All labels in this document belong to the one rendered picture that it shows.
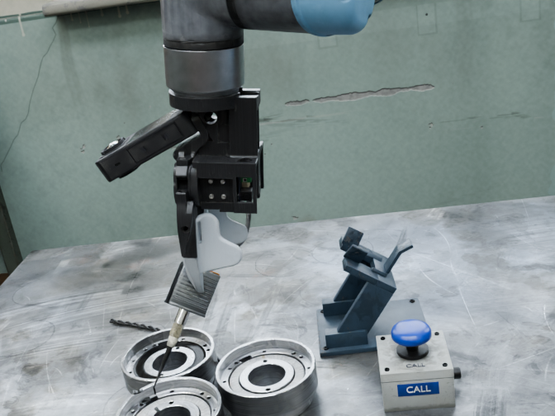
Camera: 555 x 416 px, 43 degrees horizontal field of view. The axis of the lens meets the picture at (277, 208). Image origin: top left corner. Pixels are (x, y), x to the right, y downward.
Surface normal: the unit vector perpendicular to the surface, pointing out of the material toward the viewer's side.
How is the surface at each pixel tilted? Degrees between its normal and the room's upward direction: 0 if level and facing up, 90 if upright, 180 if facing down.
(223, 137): 91
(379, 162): 90
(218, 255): 87
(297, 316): 0
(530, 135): 90
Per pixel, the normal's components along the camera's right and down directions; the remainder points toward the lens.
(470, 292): -0.14, -0.92
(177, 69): -0.54, 0.33
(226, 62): 0.67, 0.29
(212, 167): -0.08, 0.39
